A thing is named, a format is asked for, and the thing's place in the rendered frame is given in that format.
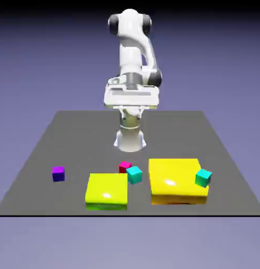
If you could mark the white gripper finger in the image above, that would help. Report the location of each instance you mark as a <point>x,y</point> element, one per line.
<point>122,112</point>
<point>139,113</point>

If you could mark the small purple cube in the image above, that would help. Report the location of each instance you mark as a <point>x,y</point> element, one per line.
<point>58,174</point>

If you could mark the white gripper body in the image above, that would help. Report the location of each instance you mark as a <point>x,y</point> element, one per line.
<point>131,97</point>

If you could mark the large yellow box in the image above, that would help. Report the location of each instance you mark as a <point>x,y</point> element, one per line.
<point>174,180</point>

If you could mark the large lime box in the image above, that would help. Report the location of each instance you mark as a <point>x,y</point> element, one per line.
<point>106,191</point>

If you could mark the small cyan cube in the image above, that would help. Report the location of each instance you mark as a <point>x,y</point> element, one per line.
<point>134,174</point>

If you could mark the small teal cube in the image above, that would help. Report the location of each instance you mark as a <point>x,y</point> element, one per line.
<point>203,177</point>

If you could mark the small magenta cube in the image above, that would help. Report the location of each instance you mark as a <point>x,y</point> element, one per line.
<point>123,166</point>

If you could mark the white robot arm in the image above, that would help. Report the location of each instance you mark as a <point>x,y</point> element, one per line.
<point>130,42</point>

